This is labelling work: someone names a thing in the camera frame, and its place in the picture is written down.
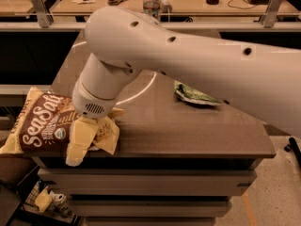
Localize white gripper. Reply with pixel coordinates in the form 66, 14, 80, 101
66, 80, 124, 167

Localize brown sea salt chip bag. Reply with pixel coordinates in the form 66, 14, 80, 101
0, 87, 80, 153

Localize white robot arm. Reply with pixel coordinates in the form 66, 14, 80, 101
72, 7, 301, 137

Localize green jalapeno chip bag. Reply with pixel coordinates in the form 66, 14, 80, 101
174, 81, 221, 105

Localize yellow sponge in basket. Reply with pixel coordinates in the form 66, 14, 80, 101
35, 188, 53, 213

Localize clear plastic water bottle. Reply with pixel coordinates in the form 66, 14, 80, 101
143, 0, 160, 19

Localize white power strip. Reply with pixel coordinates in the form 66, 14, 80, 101
160, 0, 172, 12

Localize black caster wheel leg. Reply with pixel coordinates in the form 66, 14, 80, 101
284, 137, 301, 168

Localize black wire basket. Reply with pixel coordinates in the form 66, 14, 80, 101
21, 180, 81, 226

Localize grey metal bracket left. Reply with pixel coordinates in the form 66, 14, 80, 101
30, 0, 53, 28

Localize grey metal bracket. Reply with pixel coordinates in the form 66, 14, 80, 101
260, 0, 283, 28
30, 0, 53, 28

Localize black handled scissors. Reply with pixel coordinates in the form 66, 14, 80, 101
107, 0, 128, 6

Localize black cable on desk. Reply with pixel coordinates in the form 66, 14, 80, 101
227, 0, 256, 10

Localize grey metal bracket right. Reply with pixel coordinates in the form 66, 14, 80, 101
260, 0, 283, 28

